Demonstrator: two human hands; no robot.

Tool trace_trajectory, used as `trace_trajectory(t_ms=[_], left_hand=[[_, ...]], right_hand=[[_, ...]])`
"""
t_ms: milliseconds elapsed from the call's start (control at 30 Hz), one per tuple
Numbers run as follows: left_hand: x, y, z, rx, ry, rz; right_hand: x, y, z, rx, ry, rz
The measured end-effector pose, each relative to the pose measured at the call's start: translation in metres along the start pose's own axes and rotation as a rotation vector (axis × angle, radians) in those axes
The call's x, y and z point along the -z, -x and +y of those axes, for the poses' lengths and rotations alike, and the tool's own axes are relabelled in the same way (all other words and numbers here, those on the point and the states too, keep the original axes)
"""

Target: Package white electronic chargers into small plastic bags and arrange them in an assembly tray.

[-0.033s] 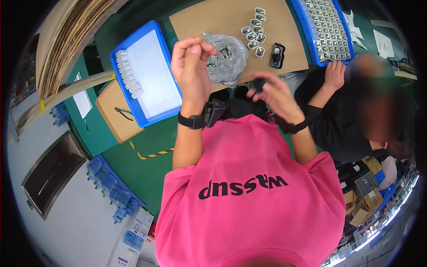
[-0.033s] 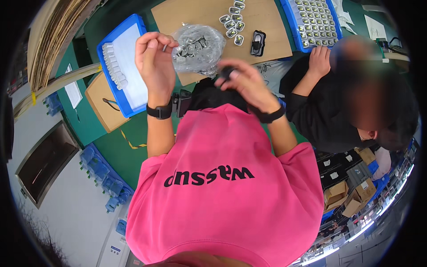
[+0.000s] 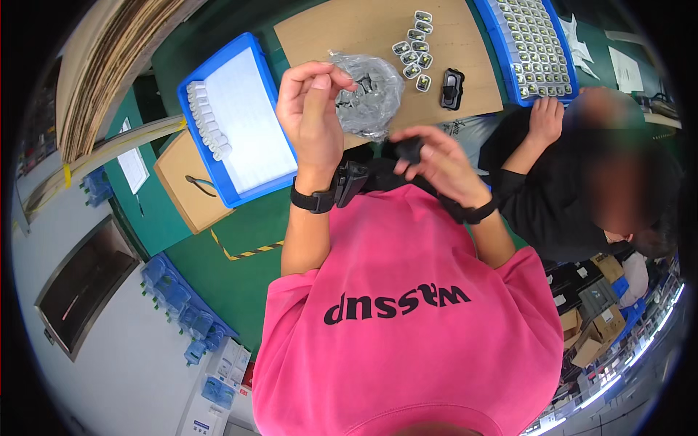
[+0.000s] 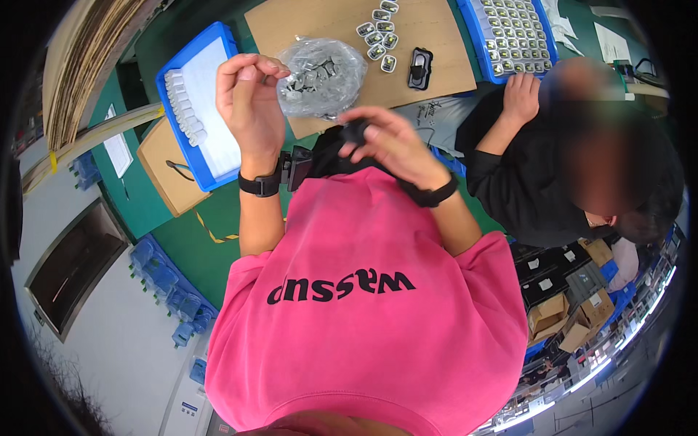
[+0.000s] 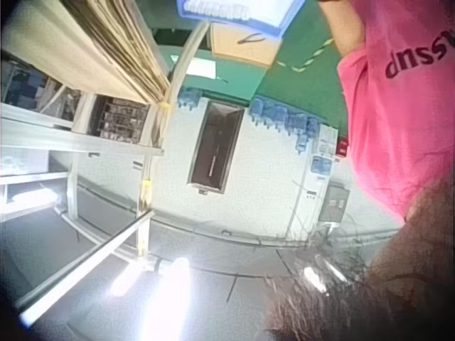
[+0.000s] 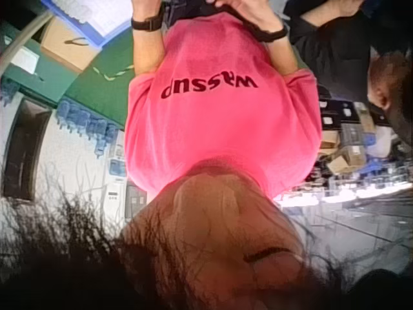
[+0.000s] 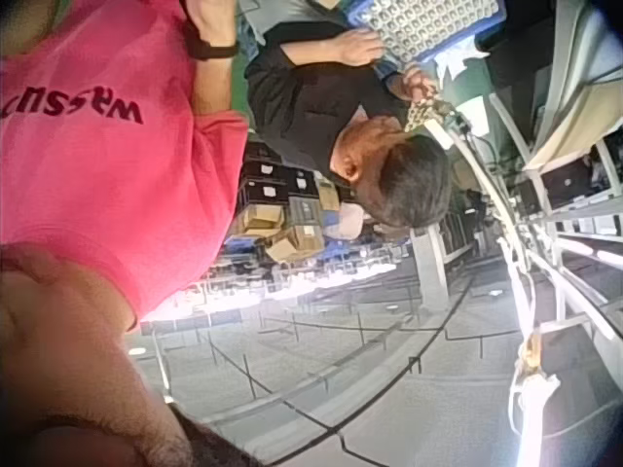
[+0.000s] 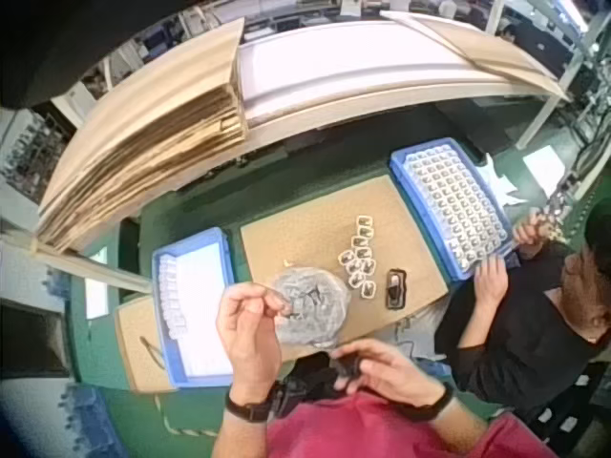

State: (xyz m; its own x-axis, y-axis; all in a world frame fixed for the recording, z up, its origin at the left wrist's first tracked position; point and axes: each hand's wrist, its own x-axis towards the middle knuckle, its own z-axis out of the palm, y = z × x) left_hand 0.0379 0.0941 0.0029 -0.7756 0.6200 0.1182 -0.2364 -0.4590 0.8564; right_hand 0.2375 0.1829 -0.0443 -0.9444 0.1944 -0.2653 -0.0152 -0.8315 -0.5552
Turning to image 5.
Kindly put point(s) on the white water dispenser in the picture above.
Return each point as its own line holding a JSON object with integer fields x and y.
{"x": 316, "y": 170}

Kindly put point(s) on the brown cardboard sheet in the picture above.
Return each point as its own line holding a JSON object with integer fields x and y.
{"x": 245, "y": 46}

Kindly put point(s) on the grey electrical box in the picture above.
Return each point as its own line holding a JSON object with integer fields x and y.
{"x": 334, "y": 204}

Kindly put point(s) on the white paper sheet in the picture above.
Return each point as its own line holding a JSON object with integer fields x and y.
{"x": 200, "y": 67}

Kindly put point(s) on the black pliers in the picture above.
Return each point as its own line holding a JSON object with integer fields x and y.
{"x": 251, "y": 38}

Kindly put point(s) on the blue plastic tray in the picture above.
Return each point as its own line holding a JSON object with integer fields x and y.
{"x": 245, "y": 14}

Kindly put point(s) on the red fire alarm box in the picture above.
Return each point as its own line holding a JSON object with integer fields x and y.
{"x": 342, "y": 147}

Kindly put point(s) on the stack of flattened cardboard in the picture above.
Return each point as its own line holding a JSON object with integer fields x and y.
{"x": 96, "y": 46}

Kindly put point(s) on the metal shelf rack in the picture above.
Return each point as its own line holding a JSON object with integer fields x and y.
{"x": 81, "y": 156}

